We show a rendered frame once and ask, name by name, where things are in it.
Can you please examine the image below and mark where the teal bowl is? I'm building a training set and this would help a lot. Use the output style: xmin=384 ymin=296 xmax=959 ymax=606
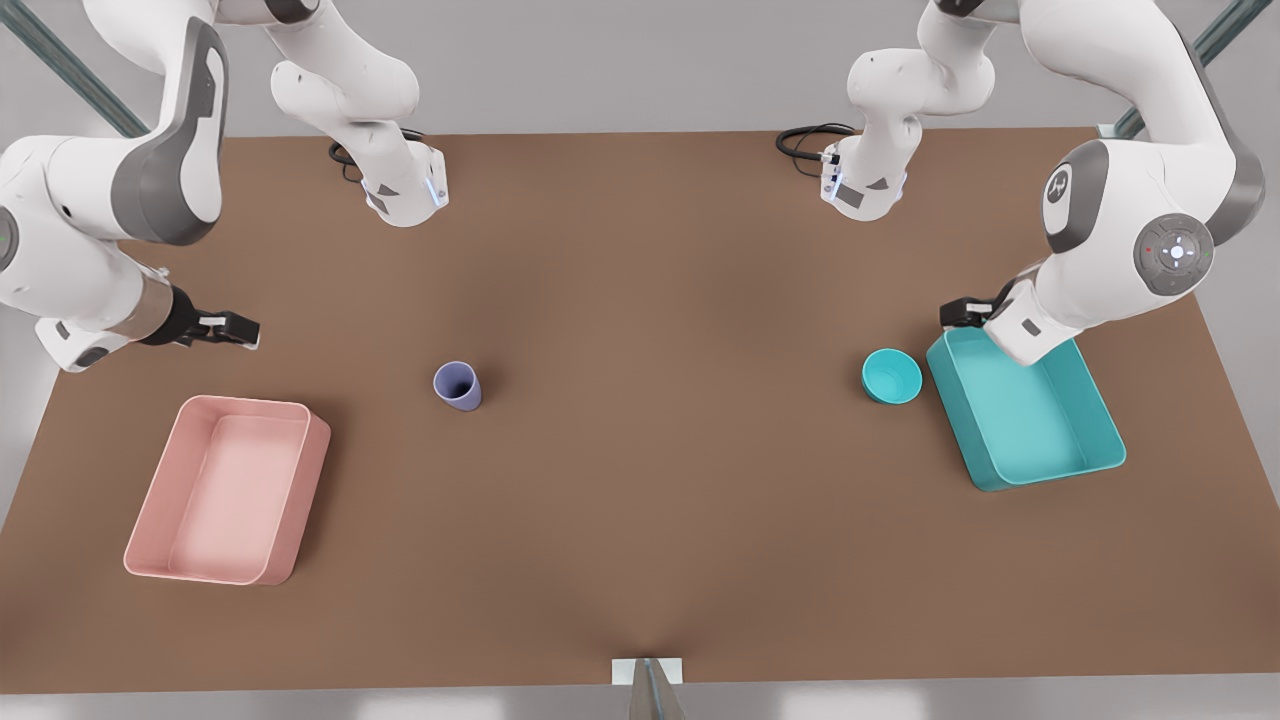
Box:
xmin=862 ymin=348 xmax=924 ymax=406

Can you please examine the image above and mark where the teal rectangular box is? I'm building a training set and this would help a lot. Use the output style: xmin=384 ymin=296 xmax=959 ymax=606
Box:
xmin=926 ymin=327 xmax=1128 ymax=493

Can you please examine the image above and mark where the pink rectangular box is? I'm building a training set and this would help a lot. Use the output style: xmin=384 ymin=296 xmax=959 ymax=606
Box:
xmin=123 ymin=395 xmax=332 ymax=587

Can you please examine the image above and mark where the purple cup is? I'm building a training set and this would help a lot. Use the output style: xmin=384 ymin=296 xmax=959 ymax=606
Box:
xmin=433 ymin=361 xmax=483 ymax=413

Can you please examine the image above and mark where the black cable loop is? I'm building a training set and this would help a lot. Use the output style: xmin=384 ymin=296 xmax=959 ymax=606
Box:
xmin=775 ymin=123 xmax=857 ymax=180
xmin=329 ymin=128 xmax=426 ymax=184

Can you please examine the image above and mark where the silver frame post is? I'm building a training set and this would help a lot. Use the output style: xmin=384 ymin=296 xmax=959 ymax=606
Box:
xmin=0 ymin=0 xmax=151 ymax=140
xmin=1097 ymin=0 xmax=1280 ymax=141
xmin=611 ymin=657 xmax=688 ymax=720

